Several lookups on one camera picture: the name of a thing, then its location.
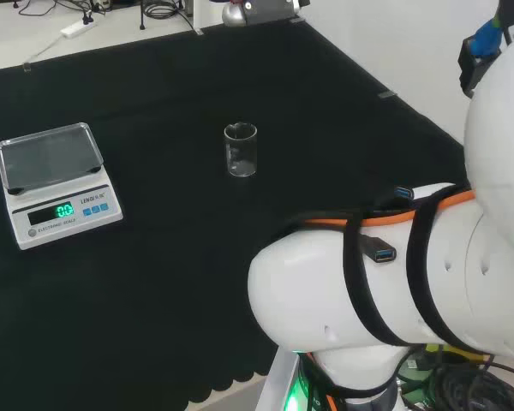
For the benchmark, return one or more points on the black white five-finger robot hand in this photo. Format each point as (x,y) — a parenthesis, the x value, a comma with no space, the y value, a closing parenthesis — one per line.
(269,12)

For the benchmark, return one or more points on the clear glass beaker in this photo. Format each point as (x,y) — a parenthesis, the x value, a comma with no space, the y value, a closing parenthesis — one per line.
(240,150)

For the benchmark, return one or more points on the clear tape piece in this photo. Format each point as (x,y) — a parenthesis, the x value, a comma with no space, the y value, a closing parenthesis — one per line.
(26,67)
(297,19)
(386,94)

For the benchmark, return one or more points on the black tripod leg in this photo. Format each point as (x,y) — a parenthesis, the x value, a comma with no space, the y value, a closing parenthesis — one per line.
(141,17)

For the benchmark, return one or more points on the white power strip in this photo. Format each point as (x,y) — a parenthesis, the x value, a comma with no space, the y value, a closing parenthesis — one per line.
(78,28)

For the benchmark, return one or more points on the black box blue connector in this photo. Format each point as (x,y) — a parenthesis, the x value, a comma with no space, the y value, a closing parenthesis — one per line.
(479,64)

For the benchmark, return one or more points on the black blue usb plug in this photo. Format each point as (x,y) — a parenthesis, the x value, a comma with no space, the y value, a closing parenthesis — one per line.
(381,253)
(404,192)

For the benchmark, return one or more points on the black bench cloth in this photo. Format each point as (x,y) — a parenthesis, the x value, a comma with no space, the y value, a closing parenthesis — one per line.
(163,265)

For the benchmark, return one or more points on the white electronic balance steel pan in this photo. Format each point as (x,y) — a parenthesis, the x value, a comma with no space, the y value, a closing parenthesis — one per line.
(64,205)

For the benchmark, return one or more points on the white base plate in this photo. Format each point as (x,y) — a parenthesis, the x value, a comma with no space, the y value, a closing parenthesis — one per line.
(276,381)

